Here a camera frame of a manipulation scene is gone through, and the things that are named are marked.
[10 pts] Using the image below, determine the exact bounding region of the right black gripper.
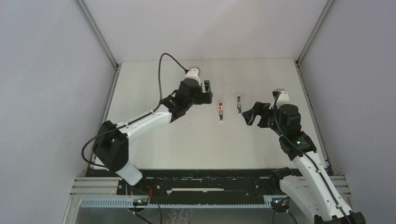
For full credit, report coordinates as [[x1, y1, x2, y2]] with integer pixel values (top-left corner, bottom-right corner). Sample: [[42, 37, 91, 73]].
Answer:
[[243, 101, 286, 137]]

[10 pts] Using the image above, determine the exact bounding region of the white mini stapler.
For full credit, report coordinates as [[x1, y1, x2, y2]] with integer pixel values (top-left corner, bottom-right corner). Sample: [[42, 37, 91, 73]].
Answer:
[[237, 95, 242, 114]]

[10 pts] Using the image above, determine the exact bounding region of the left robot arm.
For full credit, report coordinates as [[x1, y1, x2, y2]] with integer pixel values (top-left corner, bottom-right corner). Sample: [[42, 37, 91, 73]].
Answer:
[[93, 78, 213, 195]]

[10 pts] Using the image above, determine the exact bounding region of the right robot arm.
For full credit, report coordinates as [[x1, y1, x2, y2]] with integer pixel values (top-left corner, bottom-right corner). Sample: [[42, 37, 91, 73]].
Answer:
[[242, 102, 366, 224]]

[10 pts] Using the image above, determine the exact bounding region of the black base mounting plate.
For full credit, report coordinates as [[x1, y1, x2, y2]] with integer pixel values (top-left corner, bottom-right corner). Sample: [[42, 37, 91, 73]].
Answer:
[[116, 169, 284, 206]]

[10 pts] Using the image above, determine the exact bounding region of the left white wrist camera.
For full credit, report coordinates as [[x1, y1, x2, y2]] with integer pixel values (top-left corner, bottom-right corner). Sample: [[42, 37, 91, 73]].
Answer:
[[184, 67, 201, 84]]

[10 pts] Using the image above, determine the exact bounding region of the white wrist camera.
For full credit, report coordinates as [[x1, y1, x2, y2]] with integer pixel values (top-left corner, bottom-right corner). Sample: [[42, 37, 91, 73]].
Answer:
[[184, 67, 201, 84], [269, 88, 290, 110]]

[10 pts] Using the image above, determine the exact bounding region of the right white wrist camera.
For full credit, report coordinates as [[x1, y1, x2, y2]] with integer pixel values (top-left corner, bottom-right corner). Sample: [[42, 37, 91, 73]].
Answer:
[[269, 88, 290, 110]]

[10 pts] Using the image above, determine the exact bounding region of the right black camera cable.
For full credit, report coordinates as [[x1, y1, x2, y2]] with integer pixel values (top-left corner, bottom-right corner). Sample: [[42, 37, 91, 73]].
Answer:
[[272, 92, 354, 224]]

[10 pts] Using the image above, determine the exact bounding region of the black camera cable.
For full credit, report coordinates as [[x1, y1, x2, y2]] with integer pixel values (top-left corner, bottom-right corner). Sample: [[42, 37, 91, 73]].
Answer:
[[272, 92, 354, 224], [81, 53, 190, 169]]

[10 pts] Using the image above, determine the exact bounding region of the right aluminium frame post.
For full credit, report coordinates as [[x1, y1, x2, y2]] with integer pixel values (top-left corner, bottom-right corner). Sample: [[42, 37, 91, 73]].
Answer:
[[295, 0, 336, 166]]

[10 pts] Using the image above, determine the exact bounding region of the aluminium frame post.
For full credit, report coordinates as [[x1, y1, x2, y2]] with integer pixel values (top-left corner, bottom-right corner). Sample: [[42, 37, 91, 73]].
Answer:
[[74, 0, 120, 174], [295, 0, 336, 166]]

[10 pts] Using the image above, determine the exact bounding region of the left black camera cable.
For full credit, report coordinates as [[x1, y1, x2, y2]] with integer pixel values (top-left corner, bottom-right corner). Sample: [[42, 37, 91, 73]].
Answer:
[[81, 53, 190, 169]]

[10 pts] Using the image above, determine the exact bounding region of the white slotted cable duct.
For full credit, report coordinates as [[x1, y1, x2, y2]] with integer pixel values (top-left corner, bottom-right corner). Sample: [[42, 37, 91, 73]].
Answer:
[[79, 197, 279, 209]]

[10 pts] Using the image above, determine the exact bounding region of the left aluminium frame post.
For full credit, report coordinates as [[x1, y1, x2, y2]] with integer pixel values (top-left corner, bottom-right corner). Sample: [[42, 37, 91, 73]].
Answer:
[[74, 0, 120, 174]]

